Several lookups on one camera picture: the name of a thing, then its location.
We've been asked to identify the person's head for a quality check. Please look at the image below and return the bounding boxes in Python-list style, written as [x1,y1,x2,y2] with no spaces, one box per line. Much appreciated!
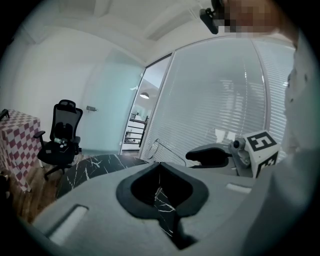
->
[219,0,301,45]

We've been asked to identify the frosted glass door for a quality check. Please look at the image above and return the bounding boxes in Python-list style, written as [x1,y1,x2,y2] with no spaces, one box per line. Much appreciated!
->
[82,49,146,156]

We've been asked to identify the black shelf rack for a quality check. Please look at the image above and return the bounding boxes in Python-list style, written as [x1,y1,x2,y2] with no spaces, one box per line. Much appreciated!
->
[121,112,150,149]

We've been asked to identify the clear glass container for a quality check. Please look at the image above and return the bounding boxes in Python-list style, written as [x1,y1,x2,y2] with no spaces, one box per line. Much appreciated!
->
[148,137,187,167]

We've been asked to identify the white venetian blinds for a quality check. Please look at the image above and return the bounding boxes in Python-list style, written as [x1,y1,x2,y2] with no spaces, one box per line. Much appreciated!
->
[139,37,297,167]

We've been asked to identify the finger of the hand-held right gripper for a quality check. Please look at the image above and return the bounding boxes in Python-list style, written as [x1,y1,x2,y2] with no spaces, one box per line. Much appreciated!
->
[185,143,230,158]
[186,156,230,169]

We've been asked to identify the red white checkered tablecloth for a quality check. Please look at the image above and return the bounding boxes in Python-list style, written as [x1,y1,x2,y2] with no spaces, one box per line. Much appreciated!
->
[0,109,42,193]

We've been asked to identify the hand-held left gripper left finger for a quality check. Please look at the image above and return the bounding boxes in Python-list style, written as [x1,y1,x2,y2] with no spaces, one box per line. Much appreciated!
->
[32,161,176,256]

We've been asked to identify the black mesh office chair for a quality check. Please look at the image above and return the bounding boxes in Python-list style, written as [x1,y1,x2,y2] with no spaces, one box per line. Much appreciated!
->
[37,99,84,181]

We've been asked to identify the white ceiling air vent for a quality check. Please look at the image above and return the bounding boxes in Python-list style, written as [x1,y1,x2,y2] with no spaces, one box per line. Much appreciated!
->
[146,7,201,41]

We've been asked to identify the person's white printed shirt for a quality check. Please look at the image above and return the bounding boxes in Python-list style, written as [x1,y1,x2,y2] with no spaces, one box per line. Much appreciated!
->
[282,24,320,163]

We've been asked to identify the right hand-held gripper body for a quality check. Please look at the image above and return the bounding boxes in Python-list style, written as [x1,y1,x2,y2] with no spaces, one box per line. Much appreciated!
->
[228,130,280,179]

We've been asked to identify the black head-worn camera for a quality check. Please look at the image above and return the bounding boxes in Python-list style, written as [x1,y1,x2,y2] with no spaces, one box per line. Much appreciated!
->
[199,7,220,35]

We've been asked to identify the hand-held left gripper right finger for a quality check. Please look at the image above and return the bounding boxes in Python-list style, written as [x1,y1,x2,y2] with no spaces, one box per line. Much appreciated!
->
[161,161,256,256]

